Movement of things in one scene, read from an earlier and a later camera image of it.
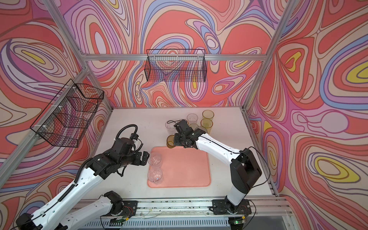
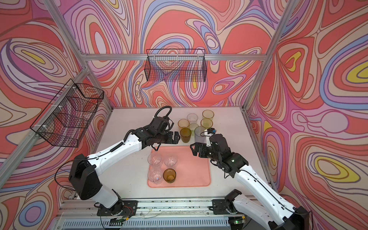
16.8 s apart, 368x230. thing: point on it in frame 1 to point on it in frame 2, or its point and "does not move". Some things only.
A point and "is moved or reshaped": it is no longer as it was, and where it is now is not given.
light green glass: [194, 126] does not move
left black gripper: [138, 161] to [176, 141]
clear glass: [154, 159] does not move
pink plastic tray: [181, 167] does not move
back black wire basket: [178, 65] does not move
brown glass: [170, 141] is moved or reshaped
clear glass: [169, 126] is moved or reshaped
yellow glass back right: [208, 114] does not move
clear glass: [155, 174] does not move
